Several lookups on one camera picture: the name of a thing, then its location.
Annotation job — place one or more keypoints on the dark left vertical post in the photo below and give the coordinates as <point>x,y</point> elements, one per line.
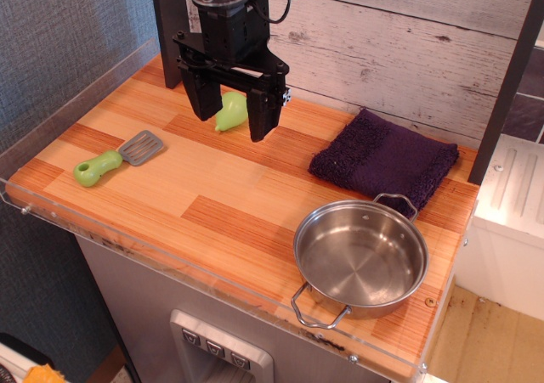
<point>171,17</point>

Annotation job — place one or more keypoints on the silver dispenser button panel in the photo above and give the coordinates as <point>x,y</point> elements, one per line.
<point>210,354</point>

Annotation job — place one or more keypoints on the grey toy fridge cabinet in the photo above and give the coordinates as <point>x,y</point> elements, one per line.
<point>141,301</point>

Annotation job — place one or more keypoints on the white side cabinet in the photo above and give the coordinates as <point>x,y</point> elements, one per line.
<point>501,257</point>

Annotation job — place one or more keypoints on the dark vertical post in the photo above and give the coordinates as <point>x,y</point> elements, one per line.
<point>515,70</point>
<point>171,17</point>

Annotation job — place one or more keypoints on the clear acrylic table guard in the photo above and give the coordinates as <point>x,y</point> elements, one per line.
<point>219,212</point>

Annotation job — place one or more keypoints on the green handled grey spatula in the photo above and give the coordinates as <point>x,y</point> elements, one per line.
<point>136,151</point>

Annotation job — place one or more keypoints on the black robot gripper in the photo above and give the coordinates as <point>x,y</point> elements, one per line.
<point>231,49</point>

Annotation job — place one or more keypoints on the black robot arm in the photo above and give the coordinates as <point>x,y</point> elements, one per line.
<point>231,49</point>

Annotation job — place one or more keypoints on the orange yellow object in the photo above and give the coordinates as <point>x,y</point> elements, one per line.
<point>43,374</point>

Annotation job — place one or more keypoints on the dark right vertical post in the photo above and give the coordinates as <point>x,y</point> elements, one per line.
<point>515,70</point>

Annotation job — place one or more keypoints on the purple folded cloth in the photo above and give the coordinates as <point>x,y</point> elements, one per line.
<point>373,156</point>

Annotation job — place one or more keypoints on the stainless steel pot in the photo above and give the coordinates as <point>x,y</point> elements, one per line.
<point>358,259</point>

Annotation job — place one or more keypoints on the green toy pear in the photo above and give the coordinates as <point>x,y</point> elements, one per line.
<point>233,113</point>

